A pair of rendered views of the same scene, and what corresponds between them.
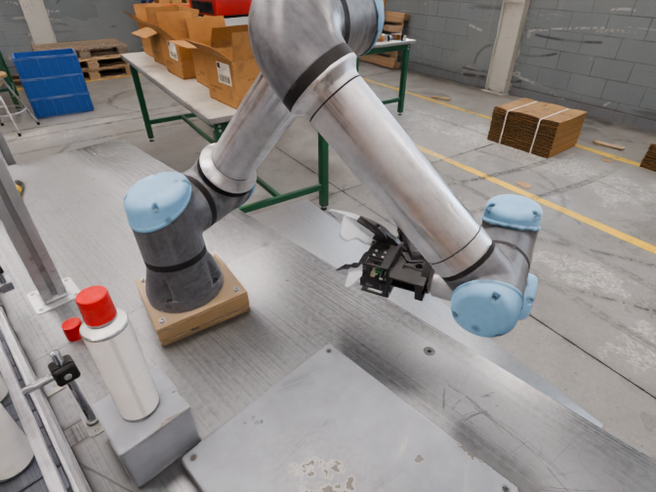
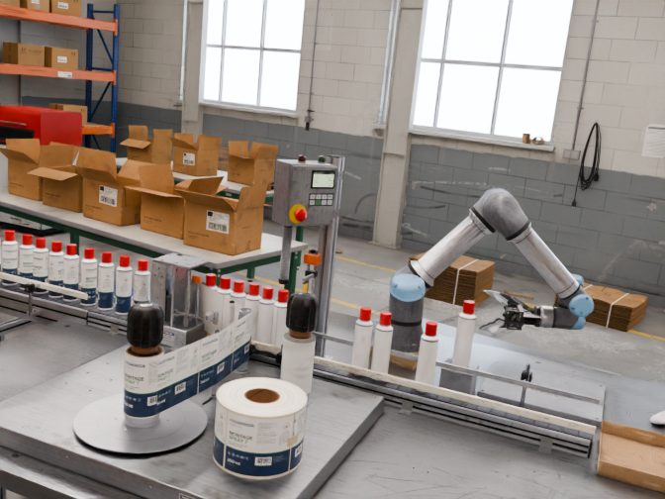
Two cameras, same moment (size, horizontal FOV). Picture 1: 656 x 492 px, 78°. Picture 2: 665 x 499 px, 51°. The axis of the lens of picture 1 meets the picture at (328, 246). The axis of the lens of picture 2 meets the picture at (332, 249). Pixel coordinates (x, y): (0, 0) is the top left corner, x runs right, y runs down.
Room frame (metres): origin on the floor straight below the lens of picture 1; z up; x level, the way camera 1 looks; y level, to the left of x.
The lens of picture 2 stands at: (-1.34, 1.45, 1.70)
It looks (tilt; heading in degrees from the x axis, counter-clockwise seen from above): 13 degrees down; 336
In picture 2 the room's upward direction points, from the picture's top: 6 degrees clockwise
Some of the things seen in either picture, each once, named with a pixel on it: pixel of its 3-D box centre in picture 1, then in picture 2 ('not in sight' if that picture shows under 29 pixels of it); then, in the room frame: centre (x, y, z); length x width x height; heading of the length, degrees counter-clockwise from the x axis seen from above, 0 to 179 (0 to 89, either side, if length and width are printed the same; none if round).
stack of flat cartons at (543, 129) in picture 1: (534, 126); (450, 277); (3.82, -1.97, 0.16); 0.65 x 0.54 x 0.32; 38
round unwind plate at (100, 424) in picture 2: not in sight; (142, 422); (0.23, 1.21, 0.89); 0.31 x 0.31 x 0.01
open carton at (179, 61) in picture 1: (186, 44); (118, 189); (3.12, 0.98, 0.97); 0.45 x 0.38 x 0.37; 127
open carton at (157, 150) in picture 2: not in sight; (149, 146); (5.86, 0.41, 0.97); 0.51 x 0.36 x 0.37; 127
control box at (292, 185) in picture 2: not in sight; (305, 192); (0.67, 0.68, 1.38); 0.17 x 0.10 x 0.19; 100
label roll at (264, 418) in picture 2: not in sight; (259, 425); (0.03, 0.99, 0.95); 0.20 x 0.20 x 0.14
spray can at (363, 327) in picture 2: not in sight; (362, 341); (0.42, 0.56, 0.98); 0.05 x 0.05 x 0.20
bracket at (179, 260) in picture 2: not in sight; (180, 260); (0.76, 1.04, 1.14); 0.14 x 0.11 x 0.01; 45
